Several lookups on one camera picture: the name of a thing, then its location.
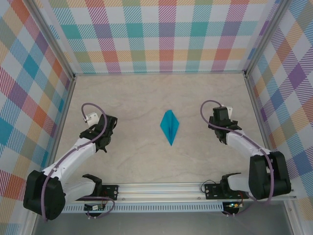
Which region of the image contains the blue square paper sheet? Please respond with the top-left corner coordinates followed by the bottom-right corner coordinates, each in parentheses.
top-left (159, 110), bottom-right (180, 147)

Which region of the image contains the grey metal panel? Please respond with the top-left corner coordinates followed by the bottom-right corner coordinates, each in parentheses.
top-left (31, 211), bottom-right (294, 235)

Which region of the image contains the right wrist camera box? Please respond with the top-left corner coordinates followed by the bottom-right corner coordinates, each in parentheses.
top-left (221, 105), bottom-right (233, 120)

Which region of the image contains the aluminium side rail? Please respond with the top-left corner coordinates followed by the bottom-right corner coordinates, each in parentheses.
top-left (244, 74), bottom-right (282, 157)
top-left (43, 75), bottom-right (77, 172)

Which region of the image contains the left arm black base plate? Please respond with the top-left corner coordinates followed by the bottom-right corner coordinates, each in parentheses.
top-left (100, 185), bottom-right (119, 202)

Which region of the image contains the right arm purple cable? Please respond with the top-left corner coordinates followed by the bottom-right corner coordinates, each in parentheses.
top-left (200, 99), bottom-right (274, 217)

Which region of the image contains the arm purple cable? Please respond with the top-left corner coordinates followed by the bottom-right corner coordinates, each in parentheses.
top-left (42, 102), bottom-right (115, 222)
top-left (200, 99), bottom-right (274, 217)

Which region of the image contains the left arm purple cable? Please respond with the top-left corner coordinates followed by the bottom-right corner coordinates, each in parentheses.
top-left (42, 102), bottom-right (115, 222)

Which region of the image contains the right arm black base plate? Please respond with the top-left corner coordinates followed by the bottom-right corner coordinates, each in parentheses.
top-left (204, 183), bottom-right (250, 200)

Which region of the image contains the aluminium frame cross bar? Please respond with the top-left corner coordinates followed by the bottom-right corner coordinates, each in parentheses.
top-left (73, 70), bottom-right (246, 75)

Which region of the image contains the aluminium mounting rail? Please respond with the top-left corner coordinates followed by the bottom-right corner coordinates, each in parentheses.
top-left (66, 181), bottom-right (298, 203)

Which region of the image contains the slotted grey cable duct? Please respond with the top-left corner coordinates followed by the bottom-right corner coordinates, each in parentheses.
top-left (61, 202), bottom-right (224, 213)

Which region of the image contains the aluminium frame post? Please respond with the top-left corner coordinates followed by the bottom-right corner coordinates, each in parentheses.
top-left (28, 0), bottom-right (76, 80)
top-left (243, 0), bottom-right (289, 78)

